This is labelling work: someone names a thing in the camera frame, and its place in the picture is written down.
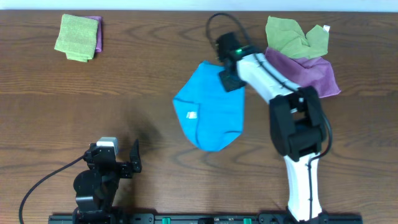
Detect blue microfiber cloth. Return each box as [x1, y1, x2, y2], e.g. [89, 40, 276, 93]
[172, 61, 245, 152]

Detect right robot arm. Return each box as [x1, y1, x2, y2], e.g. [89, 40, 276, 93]
[214, 32, 330, 223]

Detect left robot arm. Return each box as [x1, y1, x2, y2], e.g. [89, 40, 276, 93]
[73, 137, 142, 223]

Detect crumpled green cloth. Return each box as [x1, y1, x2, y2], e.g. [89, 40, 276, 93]
[266, 16, 329, 59]

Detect crumpled purple cloth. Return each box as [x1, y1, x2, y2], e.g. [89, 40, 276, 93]
[265, 47, 341, 98]

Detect folded green cloth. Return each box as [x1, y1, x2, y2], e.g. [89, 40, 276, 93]
[54, 14, 100, 62]

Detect folded purple cloth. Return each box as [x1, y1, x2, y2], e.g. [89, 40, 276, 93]
[86, 16, 103, 53]

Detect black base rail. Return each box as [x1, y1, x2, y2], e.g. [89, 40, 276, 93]
[48, 212, 364, 224]

